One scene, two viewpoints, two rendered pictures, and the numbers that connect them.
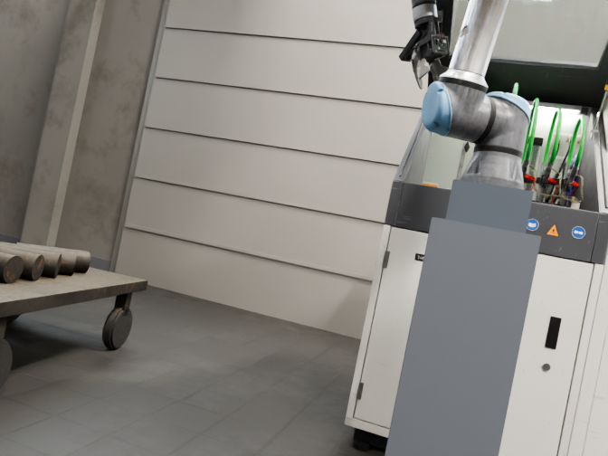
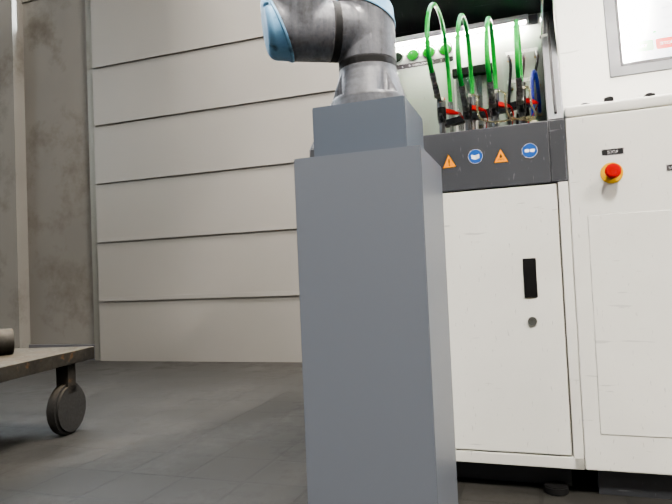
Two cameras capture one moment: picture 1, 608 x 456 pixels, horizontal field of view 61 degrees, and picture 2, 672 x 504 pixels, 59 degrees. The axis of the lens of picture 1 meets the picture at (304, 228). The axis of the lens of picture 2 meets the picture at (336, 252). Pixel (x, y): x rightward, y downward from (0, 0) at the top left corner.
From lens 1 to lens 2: 0.42 m
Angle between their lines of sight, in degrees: 2
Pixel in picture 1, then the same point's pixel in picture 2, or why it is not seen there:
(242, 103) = (194, 130)
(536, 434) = (541, 406)
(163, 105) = (110, 155)
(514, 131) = (372, 32)
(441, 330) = (335, 293)
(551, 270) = (510, 203)
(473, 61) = not seen: outside the picture
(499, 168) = (364, 81)
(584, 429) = (595, 384)
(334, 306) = not seen: hidden behind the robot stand
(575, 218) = (522, 134)
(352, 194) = not seen: hidden behind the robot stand
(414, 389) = (321, 374)
